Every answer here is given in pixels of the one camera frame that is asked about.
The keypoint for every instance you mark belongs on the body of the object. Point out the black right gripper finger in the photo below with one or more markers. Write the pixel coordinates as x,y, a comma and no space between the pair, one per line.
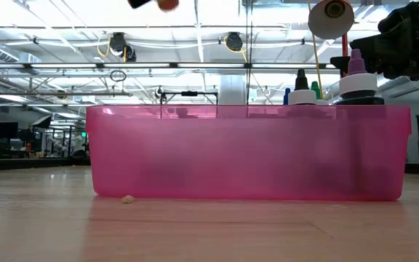
340,65
387,43

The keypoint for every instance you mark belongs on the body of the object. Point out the purple-tipped food coloring bottle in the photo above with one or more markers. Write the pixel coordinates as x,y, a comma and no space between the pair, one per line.
358,83

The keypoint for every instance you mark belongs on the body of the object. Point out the green-tipped food coloring bottle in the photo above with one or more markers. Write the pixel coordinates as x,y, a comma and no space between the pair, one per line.
315,90

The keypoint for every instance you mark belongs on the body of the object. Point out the black-tipped food coloring bottle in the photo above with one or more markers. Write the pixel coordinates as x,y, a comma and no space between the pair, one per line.
302,97

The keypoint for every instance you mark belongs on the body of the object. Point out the blue bottle tip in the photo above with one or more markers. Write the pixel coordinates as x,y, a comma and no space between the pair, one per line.
287,97

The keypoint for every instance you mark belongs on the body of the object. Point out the grey horizontal pipe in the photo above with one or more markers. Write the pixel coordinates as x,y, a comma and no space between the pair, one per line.
100,94

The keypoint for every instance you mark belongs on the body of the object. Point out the black metal stand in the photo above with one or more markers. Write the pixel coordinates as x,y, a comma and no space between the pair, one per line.
189,93

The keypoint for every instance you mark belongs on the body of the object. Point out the white pillar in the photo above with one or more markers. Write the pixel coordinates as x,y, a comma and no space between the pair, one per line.
233,91

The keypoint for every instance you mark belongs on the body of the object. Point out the red translucent plastic bin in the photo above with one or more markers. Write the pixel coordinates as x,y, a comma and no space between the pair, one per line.
231,156

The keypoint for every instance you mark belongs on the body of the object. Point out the black computer monitor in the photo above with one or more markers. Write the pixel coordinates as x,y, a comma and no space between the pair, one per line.
5,130

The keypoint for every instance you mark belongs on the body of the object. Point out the small beige crumb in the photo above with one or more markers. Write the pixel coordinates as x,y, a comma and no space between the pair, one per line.
127,199

